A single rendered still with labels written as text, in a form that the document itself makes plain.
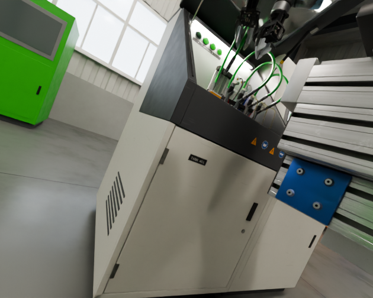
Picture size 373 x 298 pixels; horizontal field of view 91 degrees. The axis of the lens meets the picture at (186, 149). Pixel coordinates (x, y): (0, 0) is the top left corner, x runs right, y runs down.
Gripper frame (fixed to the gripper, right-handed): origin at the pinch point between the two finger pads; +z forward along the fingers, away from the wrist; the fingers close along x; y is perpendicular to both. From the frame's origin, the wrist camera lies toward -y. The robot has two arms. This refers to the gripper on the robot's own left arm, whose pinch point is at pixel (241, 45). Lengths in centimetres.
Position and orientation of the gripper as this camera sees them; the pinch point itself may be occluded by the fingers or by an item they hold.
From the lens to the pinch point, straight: 97.8
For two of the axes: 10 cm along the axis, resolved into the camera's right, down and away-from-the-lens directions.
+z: -0.4, 7.1, 7.1
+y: -2.3, 6.8, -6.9
